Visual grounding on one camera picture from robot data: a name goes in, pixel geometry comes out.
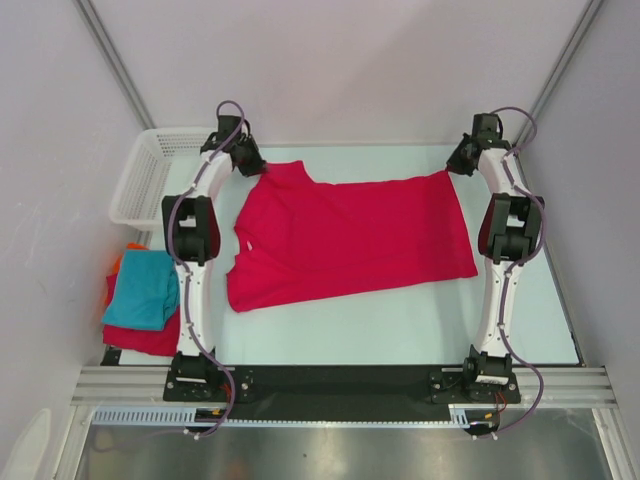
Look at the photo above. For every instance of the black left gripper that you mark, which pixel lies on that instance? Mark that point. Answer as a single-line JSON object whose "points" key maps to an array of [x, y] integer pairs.
{"points": [[259, 164]]}

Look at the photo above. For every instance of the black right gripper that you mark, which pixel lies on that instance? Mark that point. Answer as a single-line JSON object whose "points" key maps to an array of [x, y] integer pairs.
{"points": [[454, 164]]}

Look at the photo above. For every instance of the white perforated plastic basket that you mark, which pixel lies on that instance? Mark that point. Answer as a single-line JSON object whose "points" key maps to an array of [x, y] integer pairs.
{"points": [[161, 162]]}

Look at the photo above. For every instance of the crimson red t shirt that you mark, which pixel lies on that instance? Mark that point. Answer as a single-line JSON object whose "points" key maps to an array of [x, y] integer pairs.
{"points": [[302, 240]]}

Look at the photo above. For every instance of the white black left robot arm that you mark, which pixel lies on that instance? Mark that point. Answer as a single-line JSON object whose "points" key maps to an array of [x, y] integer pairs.
{"points": [[193, 240]]}

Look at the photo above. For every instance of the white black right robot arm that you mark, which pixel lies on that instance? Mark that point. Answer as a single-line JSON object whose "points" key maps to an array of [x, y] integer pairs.
{"points": [[510, 236]]}

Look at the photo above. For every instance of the orange folded t shirt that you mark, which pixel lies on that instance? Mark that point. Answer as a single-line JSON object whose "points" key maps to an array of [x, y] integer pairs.
{"points": [[111, 278]]}

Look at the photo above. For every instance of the teal folded t shirt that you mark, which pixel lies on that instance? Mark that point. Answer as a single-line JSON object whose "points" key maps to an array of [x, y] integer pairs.
{"points": [[146, 292]]}

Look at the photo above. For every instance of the red folded t shirt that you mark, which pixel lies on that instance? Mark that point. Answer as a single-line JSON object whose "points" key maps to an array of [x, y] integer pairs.
{"points": [[155, 343]]}

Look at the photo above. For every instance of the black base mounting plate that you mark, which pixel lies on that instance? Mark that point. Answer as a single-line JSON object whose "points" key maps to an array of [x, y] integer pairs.
{"points": [[339, 393]]}

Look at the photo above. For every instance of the aluminium frame rail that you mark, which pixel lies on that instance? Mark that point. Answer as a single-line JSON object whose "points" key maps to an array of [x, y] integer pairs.
{"points": [[569, 388]]}

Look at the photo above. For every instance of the white slotted cable duct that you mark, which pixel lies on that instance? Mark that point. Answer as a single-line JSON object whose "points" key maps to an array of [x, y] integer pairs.
{"points": [[193, 417]]}

